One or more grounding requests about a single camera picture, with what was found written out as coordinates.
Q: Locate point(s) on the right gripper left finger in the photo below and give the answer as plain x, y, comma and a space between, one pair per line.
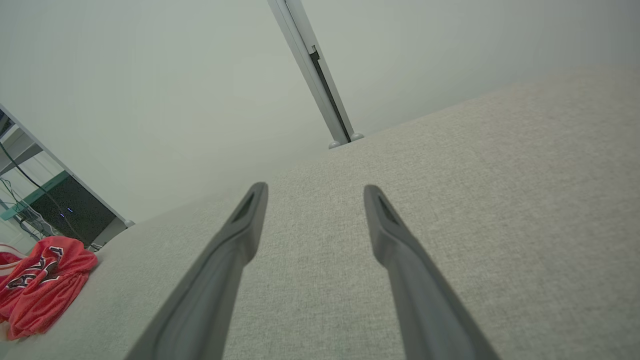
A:
210, 280

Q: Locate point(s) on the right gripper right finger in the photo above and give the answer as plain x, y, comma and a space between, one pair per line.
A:
425, 300

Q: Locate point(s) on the red basketball jersey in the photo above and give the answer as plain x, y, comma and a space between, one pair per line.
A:
50, 295

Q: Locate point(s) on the red shorts white stripe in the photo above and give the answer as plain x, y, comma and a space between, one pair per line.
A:
9, 258

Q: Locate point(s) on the grey fabric sofa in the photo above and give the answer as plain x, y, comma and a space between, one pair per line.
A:
475, 200

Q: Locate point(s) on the black computer case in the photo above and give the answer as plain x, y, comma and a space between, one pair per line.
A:
82, 215

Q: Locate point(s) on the teal desk edge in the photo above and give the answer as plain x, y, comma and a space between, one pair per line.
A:
47, 186

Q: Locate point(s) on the grey side partition frame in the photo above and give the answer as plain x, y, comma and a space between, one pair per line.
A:
112, 231

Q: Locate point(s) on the grey aluminium partition post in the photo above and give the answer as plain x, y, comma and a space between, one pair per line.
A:
301, 50

